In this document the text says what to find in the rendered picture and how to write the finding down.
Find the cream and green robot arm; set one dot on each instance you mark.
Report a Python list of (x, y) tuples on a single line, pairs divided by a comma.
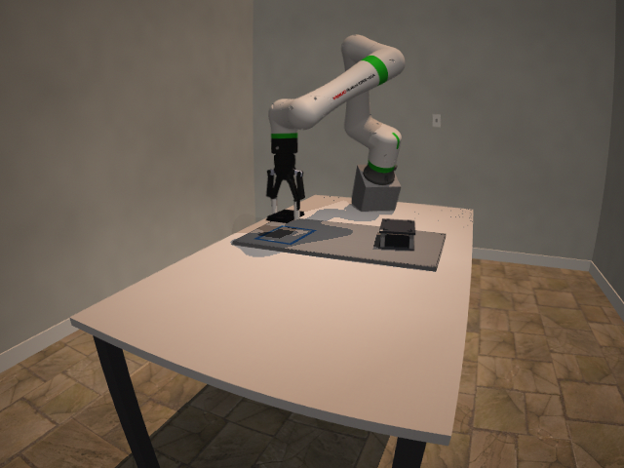
[(372, 65)]

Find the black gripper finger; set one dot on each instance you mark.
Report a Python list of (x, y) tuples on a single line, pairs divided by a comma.
[(297, 192), (273, 196)]

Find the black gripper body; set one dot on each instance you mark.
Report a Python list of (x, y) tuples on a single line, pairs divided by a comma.
[(284, 163)]

